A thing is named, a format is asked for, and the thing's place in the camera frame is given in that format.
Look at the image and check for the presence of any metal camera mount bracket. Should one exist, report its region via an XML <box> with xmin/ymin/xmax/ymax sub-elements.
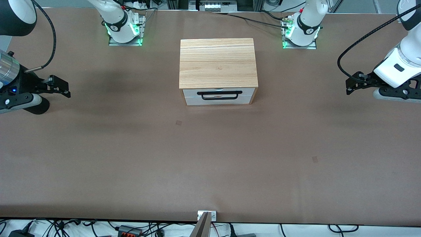
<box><xmin>197</xmin><ymin>211</ymin><xmax>217</xmax><ymax>222</ymax></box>

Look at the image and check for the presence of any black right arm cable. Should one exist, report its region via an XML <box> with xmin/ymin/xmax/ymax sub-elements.
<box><xmin>25</xmin><ymin>0</ymin><xmax>57</xmax><ymax>73</ymax></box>

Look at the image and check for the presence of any white power strip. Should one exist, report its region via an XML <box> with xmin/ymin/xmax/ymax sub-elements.
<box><xmin>197</xmin><ymin>0</ymin><xmax>232</xmax><ymax>12</ymax></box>

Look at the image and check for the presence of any black box with orange connectors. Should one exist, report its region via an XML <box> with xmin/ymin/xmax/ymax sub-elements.
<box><xmin>117</xmin><ymin>225</ymin><xmax>143</xmax><ymax>237</ymax></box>

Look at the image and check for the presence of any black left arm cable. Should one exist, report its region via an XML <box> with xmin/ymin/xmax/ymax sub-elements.
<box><xmin>337</xmin><ymin>5</ymin><xmax>421</xmax><ymax>83</ymax></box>

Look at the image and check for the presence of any white-topped wooden block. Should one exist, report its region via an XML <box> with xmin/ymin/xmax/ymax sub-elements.
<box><xmin>182</xmin><ymin>88</ymin><xmax>256</xmax><ymax>98</ymax></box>

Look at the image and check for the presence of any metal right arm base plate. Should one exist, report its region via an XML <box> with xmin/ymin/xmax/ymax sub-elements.
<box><xmin>108</xmin><ymin>14</ymin><xmax>146</xmax><ymax>47</ymax></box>

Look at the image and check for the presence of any brown camera mount pole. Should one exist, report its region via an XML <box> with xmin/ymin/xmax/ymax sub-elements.
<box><xmin>190</xmin><ymin>212</ymin><xmax>211</xmax><ymax>237</ymax></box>

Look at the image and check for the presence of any light wooden drawer cabinet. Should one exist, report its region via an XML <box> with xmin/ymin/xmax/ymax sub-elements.
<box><xmin>179</xmin><ymin>38</ymin><xmax>259</xmax><ymax>106</ymax></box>

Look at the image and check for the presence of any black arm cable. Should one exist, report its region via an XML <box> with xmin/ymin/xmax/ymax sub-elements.
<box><xmin>25</xmin><ymin>0</ymin><xmax>57</xmax><ymax>73</ymax></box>
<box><xmin>337</xmin><ymin>5</ymin><xmax>421</xmax><ymax>83</ymax></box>

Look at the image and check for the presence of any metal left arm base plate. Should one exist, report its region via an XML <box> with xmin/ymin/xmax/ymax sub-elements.
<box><xmin>282</xmin><ymin>18</ymin><xmax>317</xmax><ymax>50</ymax></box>

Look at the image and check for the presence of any black metal drawer handle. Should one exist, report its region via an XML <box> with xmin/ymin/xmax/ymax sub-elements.
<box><xmin>197</xmin><ymin>91</ymin><xmax>243</xmax><ymax>100</ymax></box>

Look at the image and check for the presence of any black cable on table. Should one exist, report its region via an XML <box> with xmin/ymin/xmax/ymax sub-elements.
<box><xmin>212</xmin><ymin>12</ymin><xmax>291</xmax><ymax>29</ymax></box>

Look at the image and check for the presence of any black power adapter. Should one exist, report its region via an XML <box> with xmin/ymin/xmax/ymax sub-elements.
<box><xmin>8</xmin><ymin>229</ymin><xmax>35</xmax><ymax>237</ymax></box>

